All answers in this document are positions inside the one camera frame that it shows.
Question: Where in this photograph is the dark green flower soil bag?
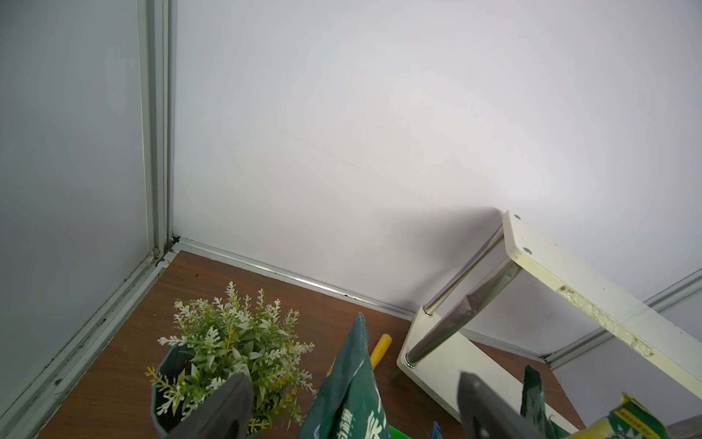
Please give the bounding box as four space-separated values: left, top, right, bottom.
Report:
298 314 392 439

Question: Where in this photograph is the blue garden fork yellow handle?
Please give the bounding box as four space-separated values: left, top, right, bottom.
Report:
327 333 394 377

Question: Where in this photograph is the teal and yellow fertilizer bag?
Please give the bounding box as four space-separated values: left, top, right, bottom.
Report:
520 365 570 439

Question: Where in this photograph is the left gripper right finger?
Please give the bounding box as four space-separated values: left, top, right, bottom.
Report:
457 372 545 439

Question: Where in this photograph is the potted artificial plant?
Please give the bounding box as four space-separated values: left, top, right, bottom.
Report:
146 283 316 437

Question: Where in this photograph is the yellow green packet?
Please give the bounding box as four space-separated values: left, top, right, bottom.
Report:
569 393 671 439

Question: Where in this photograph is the white two-tier shelf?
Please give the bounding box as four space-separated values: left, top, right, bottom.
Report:
397 209 702 435

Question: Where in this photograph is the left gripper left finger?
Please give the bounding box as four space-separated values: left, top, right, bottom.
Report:
166 373 253 439

